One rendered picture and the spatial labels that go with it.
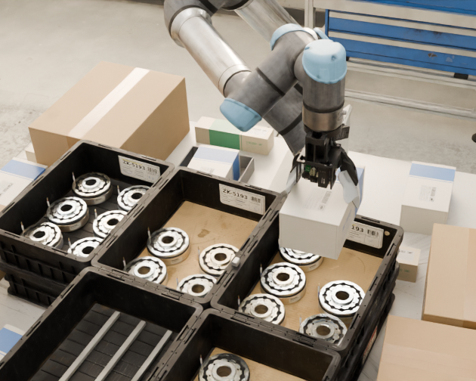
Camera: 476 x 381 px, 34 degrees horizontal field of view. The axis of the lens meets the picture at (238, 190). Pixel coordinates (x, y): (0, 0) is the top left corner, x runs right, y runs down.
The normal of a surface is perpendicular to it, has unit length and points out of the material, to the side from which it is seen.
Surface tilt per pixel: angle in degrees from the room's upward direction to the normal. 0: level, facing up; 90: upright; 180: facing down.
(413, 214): 90
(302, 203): 0
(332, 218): 0
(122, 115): 0
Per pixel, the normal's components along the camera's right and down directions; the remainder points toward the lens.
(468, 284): -0.04, -0.78
